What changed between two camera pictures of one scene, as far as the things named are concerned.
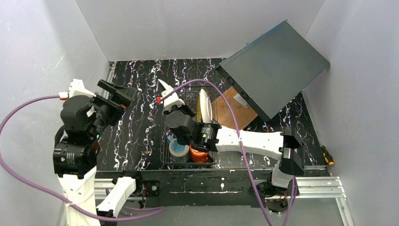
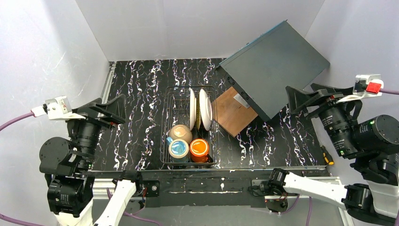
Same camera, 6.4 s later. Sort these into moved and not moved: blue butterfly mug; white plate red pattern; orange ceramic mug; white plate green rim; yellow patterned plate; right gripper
Moved: right gripper; white plate green rim
Not moved: white plate red pattern; yellow patterned plate; blue butterfly mug; orange ceramic mug
